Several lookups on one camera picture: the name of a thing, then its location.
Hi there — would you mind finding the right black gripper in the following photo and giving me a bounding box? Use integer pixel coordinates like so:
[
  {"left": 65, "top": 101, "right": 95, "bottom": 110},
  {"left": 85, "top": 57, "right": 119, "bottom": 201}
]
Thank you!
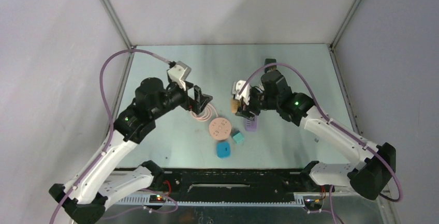
[{"left": 236, "top": 88, "right": 280, "bottom": 122}]

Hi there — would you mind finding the beige cube socket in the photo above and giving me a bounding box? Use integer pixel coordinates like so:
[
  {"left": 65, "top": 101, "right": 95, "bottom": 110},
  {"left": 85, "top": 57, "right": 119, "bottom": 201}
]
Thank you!
[{"left": 230, "top": 99, "right": 240, "bottom": 114}]

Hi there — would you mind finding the purple power strip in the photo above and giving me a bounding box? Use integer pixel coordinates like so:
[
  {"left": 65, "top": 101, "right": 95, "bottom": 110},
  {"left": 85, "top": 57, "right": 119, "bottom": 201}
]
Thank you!
[{"left": 243, "top": 116, "right": 258, "bottom": 132}]

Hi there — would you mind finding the dark green cube socket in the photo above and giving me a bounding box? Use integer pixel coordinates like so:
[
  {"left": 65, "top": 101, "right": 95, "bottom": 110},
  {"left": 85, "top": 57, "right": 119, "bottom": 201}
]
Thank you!
[{"left": 264, "top": 58, "right": 277, "bottom": 72}]

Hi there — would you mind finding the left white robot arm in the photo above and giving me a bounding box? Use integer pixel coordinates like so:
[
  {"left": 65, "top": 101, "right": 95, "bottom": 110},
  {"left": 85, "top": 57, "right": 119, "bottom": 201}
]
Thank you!
[{"left": 49, "top": 77, "right": 213, "bottom": 223}]

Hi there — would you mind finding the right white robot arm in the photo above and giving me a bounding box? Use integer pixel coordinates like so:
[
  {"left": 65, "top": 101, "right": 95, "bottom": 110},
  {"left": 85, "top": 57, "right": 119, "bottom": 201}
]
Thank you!
[{"left": 231, "top": 70, "right": 396, "bottom": 200}]

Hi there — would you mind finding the teal small cube adapter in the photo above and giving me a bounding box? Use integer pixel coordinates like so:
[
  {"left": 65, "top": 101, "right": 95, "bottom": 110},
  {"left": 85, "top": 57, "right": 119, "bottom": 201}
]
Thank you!
[{"left": 231, "top": 131, "right": 245, "bottom": 144}]

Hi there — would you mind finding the round pink power strip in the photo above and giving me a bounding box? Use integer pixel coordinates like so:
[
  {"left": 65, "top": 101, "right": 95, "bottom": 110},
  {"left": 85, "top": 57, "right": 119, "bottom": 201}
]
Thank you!
[{"left": 209, "top": 117, "right": 232, "bottom": 141}]

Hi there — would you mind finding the light blue flat adapter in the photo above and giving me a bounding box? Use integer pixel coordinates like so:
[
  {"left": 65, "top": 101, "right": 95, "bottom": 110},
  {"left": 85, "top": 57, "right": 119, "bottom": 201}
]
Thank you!
[{"left": 216, "top": 141, "right": 231, "bottom": 158}]

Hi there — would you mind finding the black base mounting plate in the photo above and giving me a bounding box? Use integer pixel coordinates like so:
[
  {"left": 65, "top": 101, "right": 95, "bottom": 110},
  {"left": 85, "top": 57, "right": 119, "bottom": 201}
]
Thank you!
[{"left": 118, "top": 167, "right": 330, "bottom": 204}]

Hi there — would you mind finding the pink coiled cable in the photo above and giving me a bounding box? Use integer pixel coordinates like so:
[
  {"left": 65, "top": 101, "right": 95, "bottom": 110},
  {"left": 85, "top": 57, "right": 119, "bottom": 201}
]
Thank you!
[{"left": 189, "top": 103, "right": 219, "bottom": 123}]

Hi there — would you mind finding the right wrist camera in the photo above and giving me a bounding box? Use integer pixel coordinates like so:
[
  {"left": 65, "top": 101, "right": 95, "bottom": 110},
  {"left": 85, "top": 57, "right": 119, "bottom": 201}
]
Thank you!
[{"left": 231, "top": 80, "right": 251, "bottom": 104}]

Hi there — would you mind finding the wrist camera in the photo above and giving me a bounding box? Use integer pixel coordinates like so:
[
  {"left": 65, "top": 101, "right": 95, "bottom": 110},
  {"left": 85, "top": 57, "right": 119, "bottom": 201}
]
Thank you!
[
  {"left": 231, "top": 80, "right": 251, "bottom": 104},
  {"left": 167, "top": 61, "right": 192, "bottom": 91}
]

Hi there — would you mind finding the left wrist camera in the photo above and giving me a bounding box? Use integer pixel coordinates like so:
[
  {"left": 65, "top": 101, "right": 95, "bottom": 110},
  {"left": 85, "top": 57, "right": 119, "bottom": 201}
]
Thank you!
[{"left": 167, "top": 61, "right": 192, "bottom": 91}]

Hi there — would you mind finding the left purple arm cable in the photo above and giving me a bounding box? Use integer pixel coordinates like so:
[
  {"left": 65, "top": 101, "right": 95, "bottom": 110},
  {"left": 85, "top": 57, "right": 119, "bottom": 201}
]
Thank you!
[{"left": 49, "top": 48, "right": 172, "bottom": 224}]

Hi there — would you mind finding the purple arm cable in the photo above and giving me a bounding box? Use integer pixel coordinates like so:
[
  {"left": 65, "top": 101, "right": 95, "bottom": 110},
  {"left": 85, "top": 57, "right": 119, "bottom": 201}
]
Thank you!
[
  {"left": 238, "top": 62, "right": 404, "bottom": 203},
  {"left": 49, "top": 48, "right": 172, "bottom": 224}
]

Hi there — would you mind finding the grey cable duct rail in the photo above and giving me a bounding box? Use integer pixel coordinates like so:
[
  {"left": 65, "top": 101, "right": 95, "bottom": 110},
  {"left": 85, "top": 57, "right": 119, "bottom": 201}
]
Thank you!
[{"left": 115, "top": 194, "right": 305, "bottom": 207}]

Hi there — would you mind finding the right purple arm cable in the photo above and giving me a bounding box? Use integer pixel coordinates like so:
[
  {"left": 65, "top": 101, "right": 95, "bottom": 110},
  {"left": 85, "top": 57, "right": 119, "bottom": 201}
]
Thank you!
[{"left": 238, "top": 62, "right": 404, "bottom": 203}]

